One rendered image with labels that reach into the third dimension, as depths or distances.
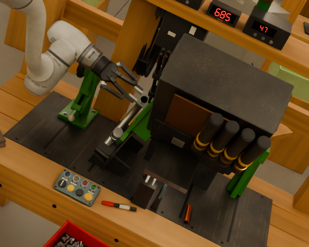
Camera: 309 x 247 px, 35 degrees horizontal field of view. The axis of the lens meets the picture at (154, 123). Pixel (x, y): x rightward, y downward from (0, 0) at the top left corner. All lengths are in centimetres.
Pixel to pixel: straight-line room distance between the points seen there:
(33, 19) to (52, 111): 67
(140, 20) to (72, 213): 81
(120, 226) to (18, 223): 118
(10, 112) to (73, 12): 53
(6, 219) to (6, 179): 101
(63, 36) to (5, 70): 219
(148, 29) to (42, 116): 57
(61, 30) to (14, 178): 56
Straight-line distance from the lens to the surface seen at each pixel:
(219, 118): 135
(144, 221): 180
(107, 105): 223
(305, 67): 184
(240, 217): 204
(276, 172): 415
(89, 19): 220
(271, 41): 184
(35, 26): 158
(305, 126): 218
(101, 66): 181
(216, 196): 206
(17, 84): 227
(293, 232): 218
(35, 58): 169
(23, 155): 188
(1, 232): 279
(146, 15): 201
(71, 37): 182
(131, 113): 193
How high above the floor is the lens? 214
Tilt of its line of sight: 33 degrees down
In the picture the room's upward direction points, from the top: 24 degrees clockwise
